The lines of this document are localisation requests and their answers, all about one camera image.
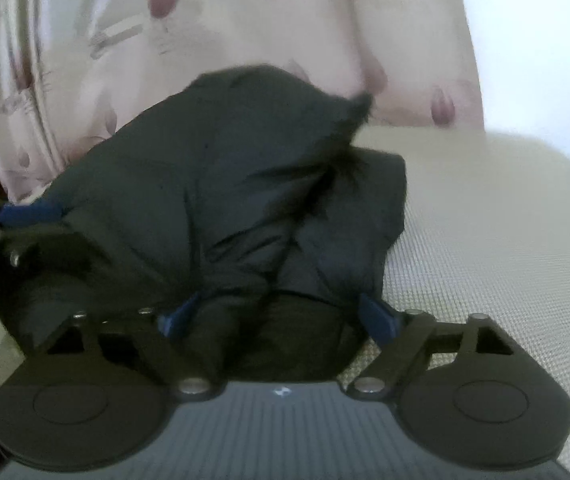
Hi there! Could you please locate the black padded jacket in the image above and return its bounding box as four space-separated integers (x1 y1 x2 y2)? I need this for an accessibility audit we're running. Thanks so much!
2 62 409 382

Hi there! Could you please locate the cream curtain with purple print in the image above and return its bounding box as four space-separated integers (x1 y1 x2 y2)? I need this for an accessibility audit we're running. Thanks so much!
0 0 484 207

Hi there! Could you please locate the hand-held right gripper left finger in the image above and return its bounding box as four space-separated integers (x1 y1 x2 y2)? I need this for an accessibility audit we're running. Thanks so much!
40 293 227 404

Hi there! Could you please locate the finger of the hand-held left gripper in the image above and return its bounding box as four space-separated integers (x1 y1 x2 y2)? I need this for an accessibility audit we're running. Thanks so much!
0 198 66 227
0 226 82 269

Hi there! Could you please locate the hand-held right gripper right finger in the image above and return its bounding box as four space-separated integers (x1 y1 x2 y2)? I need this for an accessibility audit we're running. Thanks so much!
345 292 519 404

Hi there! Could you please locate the white textured mattress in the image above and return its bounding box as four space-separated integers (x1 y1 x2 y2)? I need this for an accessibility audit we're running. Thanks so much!
0 125 570 480

